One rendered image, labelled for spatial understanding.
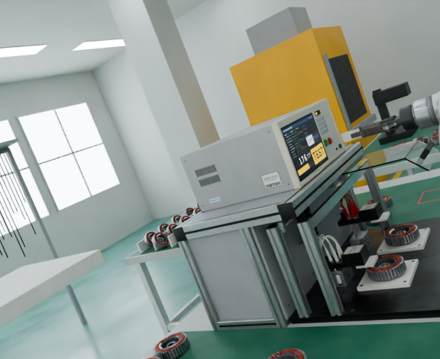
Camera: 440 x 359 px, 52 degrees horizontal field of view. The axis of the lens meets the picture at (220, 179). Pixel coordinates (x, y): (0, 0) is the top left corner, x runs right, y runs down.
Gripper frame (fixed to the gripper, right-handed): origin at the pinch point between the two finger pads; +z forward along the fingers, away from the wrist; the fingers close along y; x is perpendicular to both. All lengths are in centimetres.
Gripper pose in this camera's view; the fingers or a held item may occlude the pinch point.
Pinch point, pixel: (352, 135)
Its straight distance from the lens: 153.9
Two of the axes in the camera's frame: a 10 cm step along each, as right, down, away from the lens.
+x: -3.6, -9.2, -1.2
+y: 5.2, -3.0, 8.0
